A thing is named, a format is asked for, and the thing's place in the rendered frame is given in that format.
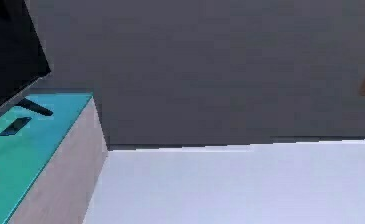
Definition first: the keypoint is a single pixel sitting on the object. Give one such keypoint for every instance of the teal topped wooden cabinet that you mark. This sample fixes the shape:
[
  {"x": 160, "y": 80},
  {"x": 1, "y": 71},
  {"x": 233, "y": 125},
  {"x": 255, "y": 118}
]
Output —
[{"x": 40, "y": 160}]

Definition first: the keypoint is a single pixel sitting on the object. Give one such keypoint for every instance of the black remote control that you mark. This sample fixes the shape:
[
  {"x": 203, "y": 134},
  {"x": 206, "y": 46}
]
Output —
[{"x": 15, "y": 126}]

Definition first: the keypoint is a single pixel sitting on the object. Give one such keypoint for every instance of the black television set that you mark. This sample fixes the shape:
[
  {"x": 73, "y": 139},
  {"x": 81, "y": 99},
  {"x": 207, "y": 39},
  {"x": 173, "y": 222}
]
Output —
[{"x": 13, "y": 50}]

